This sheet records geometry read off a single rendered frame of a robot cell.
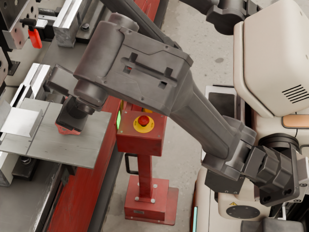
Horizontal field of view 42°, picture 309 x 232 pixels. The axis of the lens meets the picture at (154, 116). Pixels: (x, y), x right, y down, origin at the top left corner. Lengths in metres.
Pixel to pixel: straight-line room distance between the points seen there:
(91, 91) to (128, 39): 0.08
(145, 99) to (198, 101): 0.11
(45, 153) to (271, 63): 0.63
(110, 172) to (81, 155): 1.05
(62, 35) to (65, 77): 0.58
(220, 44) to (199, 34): 0.16
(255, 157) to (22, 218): 0.67
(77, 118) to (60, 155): 0.13
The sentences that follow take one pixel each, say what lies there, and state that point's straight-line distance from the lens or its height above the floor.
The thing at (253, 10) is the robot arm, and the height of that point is 1.25.
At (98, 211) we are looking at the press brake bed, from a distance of 2.05.
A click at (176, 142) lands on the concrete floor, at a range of 2.27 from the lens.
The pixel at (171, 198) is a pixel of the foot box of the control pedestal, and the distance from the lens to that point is 2.10.
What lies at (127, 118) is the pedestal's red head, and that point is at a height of 0.78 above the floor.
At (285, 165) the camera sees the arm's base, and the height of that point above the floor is 1.23.
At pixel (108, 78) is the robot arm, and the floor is 1.57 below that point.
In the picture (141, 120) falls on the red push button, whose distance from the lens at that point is 1.36.
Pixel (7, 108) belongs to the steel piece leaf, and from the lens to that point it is 1.21.
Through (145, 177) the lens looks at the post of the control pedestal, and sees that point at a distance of 1.78.
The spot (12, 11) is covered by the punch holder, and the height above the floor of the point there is 1.28.
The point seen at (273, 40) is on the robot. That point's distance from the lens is 0.84.
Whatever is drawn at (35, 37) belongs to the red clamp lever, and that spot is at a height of 1.20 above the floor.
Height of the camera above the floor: 1.93
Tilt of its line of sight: 55 degrees down
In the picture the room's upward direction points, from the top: straight up
